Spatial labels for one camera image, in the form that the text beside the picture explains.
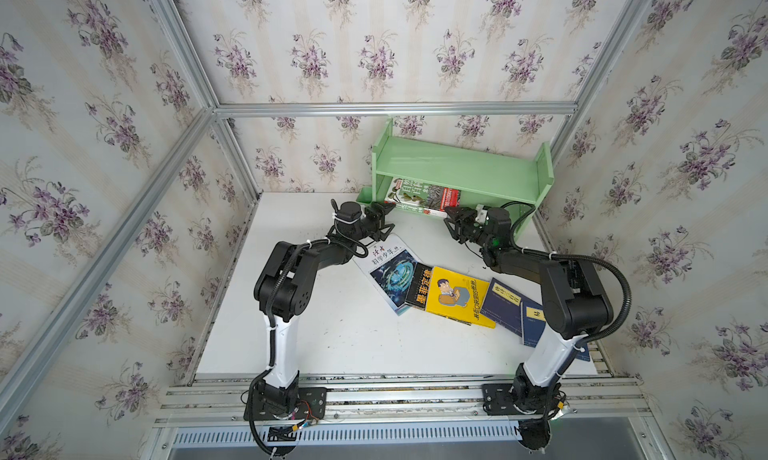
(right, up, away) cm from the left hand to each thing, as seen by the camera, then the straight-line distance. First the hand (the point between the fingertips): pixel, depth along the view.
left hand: (397, 209), depth 93 cm
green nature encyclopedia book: (+9, +4, +5) cm, 11 cm away
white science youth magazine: (-2, -19, +6) cm, 20 cm away
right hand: (+14, -1, -2) cm, 14 cm away
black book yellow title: (+7, -25, 0) cm, 26 cm away
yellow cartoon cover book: (+18, -27, -5) cm, 33 cm away
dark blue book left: (+31, -29, -6) cm, 43 cm away
